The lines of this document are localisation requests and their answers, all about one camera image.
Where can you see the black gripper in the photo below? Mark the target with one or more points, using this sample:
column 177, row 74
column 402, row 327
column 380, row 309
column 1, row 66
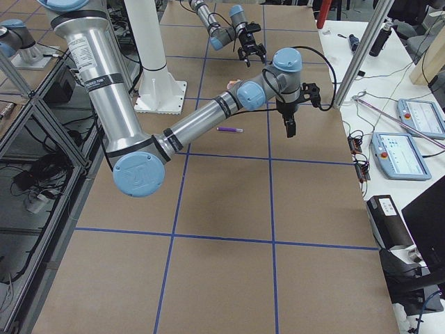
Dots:
column 249, row 42
column 287, row 109

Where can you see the purple marker pen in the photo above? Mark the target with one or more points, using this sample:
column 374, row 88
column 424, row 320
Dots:
column 229, row 129

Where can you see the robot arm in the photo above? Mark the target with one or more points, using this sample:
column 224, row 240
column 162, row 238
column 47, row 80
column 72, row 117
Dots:
column 138, row 159
column 15, row 36

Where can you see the pink mesh pen holder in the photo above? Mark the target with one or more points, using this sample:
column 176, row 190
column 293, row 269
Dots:
column 232, row 83

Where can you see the metal rod with hook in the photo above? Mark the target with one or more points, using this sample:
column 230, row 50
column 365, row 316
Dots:
column 360, row 100

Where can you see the folded blue umbrella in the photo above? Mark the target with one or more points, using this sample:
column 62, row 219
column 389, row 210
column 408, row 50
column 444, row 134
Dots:
column 353, row 42

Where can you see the near teach pendant tablet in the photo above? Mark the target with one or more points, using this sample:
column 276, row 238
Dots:
column 398, row 157

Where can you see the teach pendant tablet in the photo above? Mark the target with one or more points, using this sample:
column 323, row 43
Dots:
column 398, row 157
column 424, row 116

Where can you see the white support column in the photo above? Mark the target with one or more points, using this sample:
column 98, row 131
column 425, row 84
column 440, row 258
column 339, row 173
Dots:
column 144, row 23

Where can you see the black water bottle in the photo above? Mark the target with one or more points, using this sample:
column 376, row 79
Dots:
column 381, row 39

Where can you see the far teach pendant tablet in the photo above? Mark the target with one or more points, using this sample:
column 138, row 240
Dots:
column 424, row 116

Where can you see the black box device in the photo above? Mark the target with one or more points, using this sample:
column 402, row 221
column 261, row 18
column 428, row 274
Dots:
column 387, row 224

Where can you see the wooden board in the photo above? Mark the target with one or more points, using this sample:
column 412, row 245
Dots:
column 430, row 63

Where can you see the black monitor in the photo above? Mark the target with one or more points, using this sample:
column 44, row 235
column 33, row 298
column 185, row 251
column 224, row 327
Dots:
column 424, row 218

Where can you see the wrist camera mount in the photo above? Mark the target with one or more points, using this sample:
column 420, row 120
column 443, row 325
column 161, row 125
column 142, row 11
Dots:
column 252, row 27
column 310, row 92

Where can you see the white column base plate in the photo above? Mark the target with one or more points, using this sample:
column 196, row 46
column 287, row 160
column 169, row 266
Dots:
column 163, row 98

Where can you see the aluminium frame post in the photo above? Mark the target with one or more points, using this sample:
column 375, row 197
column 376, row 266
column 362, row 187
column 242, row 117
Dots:
column 368, row 38

